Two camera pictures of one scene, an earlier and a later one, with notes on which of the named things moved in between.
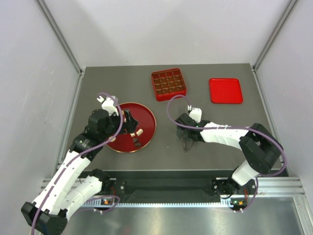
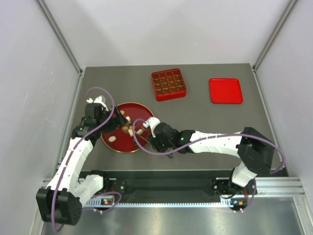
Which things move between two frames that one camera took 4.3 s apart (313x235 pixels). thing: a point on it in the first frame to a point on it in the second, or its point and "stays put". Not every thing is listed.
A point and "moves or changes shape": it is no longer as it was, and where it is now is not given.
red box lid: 225,90 stays put
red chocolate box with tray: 168,83 stays put
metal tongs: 187,143 moves or changes shape
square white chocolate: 139,132 stays put
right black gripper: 179,132 to 154,141
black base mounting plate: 171,184 stays put
